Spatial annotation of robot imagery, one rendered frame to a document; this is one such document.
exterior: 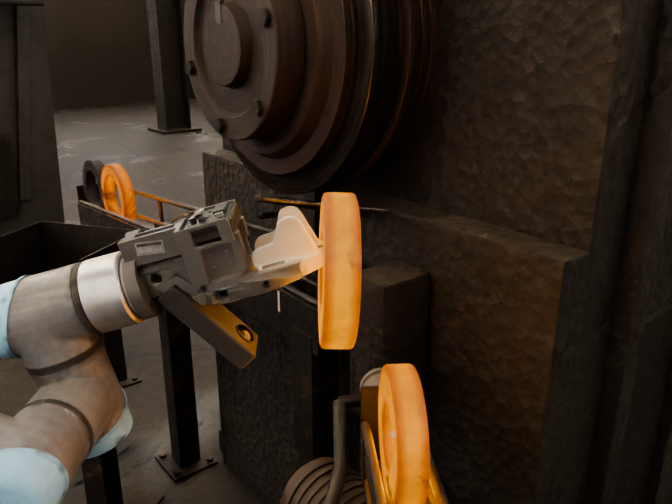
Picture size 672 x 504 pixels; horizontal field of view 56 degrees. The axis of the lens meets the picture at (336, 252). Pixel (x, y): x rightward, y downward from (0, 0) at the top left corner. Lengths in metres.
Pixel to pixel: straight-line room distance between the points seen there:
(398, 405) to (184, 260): 0.26
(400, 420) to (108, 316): 0.30
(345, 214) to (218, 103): 0.51
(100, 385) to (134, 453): 1.29
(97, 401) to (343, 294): 0.27
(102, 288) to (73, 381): 0.10
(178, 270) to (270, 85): 0.35
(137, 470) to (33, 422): 1.30
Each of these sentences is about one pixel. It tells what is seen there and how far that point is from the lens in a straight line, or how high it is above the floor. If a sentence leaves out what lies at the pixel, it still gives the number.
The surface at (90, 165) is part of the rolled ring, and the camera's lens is 2.07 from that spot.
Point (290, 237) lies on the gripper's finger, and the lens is 0.60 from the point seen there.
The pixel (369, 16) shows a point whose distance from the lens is 0.86.
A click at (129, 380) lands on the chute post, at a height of 0.01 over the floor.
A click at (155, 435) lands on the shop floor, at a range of 2.03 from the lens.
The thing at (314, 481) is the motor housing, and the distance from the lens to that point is 0.96.
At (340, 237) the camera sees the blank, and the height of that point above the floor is 0.96.
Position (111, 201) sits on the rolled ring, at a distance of 1.98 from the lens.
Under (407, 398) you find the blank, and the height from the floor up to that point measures 0.78.
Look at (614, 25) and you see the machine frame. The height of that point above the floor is 1.14.
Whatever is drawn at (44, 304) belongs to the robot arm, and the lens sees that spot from 0.66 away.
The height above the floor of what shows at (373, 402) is 0.70.
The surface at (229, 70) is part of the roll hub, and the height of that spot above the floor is 1.08.
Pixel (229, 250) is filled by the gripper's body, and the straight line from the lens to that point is 0.61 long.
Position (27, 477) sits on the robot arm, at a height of 0.81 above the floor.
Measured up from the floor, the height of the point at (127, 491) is 0.01.
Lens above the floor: 1.13
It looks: 19 degrees down
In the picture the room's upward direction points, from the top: straight up
